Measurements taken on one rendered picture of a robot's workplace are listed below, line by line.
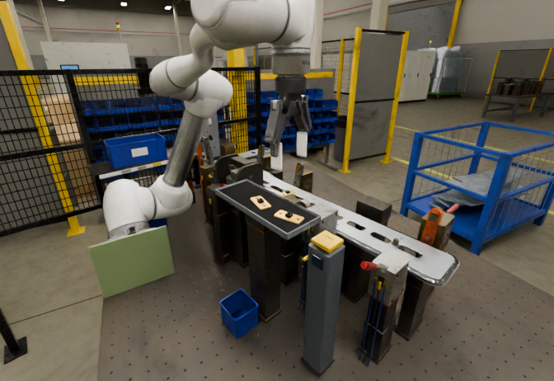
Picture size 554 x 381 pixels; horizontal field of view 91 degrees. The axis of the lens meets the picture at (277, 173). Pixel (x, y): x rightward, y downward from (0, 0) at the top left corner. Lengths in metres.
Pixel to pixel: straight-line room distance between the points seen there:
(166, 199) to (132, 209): 0.15
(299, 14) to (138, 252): 1.05
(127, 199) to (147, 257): 0.26
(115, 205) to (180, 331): 0.57
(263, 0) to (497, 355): 1.22
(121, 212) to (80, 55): 6.70
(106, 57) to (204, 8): 7.32
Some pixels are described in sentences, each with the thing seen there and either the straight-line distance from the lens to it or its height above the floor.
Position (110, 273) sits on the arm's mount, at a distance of 1.32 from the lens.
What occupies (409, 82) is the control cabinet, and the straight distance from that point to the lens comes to 12.90.
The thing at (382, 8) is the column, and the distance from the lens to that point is 8.84.
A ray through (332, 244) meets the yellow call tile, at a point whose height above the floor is 1.16.
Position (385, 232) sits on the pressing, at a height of 1.00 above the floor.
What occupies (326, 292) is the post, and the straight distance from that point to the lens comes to 0.78.
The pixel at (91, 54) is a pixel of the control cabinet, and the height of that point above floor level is 1.77.
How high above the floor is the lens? 1.58
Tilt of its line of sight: 22 degrees down
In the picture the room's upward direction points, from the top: straight up
